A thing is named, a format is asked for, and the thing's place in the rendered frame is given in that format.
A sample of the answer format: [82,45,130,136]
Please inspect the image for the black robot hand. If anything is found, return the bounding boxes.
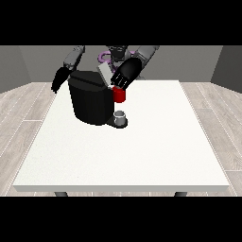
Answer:
[110,57,143,91]
[50,65,71,95]

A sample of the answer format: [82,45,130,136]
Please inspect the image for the pale grey machine lid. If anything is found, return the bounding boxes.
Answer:
[96,62,114,86]

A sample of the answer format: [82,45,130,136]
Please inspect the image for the red pod holder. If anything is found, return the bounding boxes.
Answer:
[112,86,127,104]

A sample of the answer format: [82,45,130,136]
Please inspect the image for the black coffee machine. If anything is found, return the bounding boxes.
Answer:
[67,70,129,129]

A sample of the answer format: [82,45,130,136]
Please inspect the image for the grey robot trunk purple rings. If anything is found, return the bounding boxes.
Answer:
[97,45,138,72]

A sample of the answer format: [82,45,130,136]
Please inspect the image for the small grey cup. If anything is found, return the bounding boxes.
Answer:
[113,110,127,126]

